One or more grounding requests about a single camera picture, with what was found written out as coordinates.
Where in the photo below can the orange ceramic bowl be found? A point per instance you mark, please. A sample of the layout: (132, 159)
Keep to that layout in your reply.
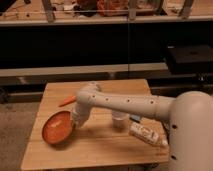
(58, 128)

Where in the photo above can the black equipment case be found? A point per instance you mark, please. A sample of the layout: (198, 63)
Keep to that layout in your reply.
(194, 59)

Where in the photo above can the orange toy carrot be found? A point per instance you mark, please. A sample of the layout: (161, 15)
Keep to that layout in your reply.
(67, 101)

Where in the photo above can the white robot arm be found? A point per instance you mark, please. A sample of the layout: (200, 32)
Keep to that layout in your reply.
(189, 115)

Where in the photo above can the white plastic cup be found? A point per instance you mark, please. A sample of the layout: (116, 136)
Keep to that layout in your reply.
(119, 119)

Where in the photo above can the wooden table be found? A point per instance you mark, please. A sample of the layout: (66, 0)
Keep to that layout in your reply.
(95, 144)

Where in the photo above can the orange clutter on shelf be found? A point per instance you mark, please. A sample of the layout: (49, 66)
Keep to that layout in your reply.
(112, 7)

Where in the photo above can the white packaged bottle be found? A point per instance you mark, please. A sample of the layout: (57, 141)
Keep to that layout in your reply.
(147, 135)

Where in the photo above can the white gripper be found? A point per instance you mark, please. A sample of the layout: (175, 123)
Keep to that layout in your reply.
(80, 113)

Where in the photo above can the long shelf bench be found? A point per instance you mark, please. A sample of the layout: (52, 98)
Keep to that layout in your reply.
(85, 12)

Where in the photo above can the small blue object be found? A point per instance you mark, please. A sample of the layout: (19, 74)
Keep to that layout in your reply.
(135, 118)

